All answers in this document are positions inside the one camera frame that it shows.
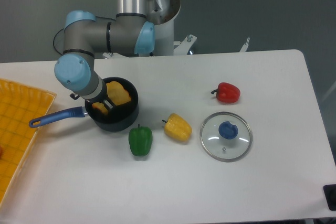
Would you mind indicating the yellow toy bread slice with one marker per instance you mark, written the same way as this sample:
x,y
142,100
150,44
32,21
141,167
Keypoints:
x,y
116,93

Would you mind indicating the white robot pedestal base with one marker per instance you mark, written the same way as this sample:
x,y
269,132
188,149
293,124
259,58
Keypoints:
x,y
164,24

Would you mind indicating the glass lid blue knob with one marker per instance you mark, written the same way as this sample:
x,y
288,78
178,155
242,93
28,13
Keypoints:
x,y
226,137

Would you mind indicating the yellow woven basket tray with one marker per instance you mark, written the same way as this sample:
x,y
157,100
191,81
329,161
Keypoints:
x,y
19,104

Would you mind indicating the black device at table edge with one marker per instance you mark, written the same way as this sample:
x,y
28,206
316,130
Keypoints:
x,y
330,195

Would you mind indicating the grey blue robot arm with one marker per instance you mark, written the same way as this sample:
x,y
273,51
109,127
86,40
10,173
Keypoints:
x,y
84,36

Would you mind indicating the black pot blue handle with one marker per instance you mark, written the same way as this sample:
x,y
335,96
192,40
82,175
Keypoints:
x,y
118,119

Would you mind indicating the green toy bell pepper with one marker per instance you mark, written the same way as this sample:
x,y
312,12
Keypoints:
x,y
140,140

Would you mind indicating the yellow toy bell pepper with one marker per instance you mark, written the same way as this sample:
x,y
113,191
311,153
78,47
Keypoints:
x,y
177,128

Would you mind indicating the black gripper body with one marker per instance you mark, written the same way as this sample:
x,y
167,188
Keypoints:
x,y
92,98

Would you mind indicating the red toy bell pepper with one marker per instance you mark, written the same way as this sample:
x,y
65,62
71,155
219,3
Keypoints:
x,y
226,93

